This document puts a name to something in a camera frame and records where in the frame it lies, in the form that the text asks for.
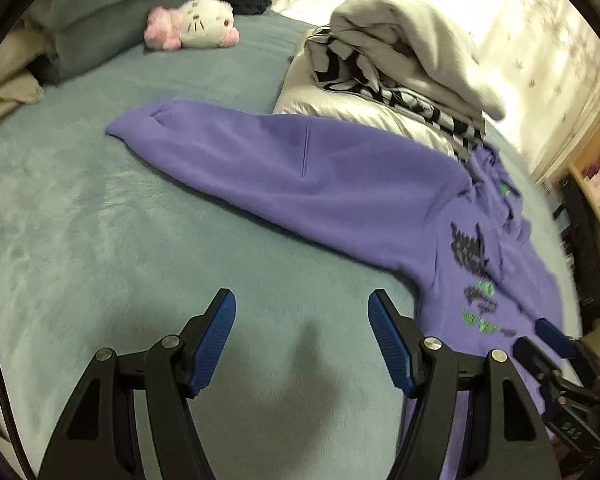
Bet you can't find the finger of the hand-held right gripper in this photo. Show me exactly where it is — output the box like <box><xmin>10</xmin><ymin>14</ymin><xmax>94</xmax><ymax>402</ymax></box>
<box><xmin>534</xmin><ymin>317</ymin><xmax>600</xmax><ymax>386</ymax></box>
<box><xmin>512</xmin><ymin>337</ymin><xmax>581</xmax><ymax>411</ymax></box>

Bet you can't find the black object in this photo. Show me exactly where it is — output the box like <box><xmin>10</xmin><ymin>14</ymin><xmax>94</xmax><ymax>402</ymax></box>
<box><xmin>555</xmin><ymin>175</ymin><xmax>600</xmax><ymax>323</ymax></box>

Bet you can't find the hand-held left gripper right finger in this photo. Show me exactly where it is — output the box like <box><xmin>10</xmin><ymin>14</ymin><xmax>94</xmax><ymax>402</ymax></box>
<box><xmin>367</xmin><ymin>288</ymin><xmax>561</xmax><ymax>480</ymax></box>

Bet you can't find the beige blanket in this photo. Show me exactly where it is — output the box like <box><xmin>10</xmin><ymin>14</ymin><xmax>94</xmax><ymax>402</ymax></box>
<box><xmin>0</xmin><ymin>25</ymin><xmax>46</xmax><ymax>136</ymax></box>

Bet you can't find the silver puffer jacket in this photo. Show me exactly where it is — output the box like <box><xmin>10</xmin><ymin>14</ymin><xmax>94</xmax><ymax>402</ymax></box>
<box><xmin>272</xmin><ymin>52</ymin><xmax>473</xmax><ymax>163</ymax></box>

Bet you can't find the grey-blue bed blanket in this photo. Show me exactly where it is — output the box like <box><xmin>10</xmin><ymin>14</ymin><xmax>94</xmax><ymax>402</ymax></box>
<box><xmin>0</xmin><ymin>7</ymin><xmax>581</xmax><ymax>480</ymax></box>

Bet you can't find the white and pink plush cat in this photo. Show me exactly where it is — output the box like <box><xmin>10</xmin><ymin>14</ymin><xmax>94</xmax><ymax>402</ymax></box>
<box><xmin>144</xmin><ymin>0</ymin><xmax>240</xmax><ymax>52</ymax></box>

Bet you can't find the purple hoodie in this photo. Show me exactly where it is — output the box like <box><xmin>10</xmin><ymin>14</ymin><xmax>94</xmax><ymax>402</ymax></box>
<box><xmin>104</xmin><ymin>100</ymin><xmax>576</xmax><ymax>480</ymax></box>

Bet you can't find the wooden shelf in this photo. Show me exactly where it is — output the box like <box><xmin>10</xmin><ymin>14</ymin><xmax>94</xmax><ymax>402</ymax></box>
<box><xmin>530</xmin><ymin>110</ymin><xmax>600</xmax><ymax>241</ymax></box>

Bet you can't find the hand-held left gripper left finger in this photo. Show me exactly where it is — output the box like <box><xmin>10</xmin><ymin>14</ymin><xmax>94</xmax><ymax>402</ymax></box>
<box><xmin>39</xmin><ymin>288</ymin><xmax>237</xmax><ymax>480</ymax></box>

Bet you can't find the light grey sweater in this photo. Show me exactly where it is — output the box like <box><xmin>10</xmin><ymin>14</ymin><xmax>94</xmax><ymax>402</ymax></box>
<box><xmin>329</xmin><ymin>0</ymin><xmax>507</xmax><ymax>122</ymax></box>

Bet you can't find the black and white striped garment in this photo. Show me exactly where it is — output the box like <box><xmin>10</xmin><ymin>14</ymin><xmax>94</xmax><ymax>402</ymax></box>
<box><xmin>304</xmin><ymin>27</ymin><xmax>487</xmax><ymax>161</ymax></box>

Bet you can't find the black cable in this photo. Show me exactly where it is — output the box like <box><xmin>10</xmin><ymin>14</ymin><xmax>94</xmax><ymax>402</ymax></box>
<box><xmin>0</xmin><ymin>320</ymin><xmax>36</xmax><ymax>480</ymax></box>

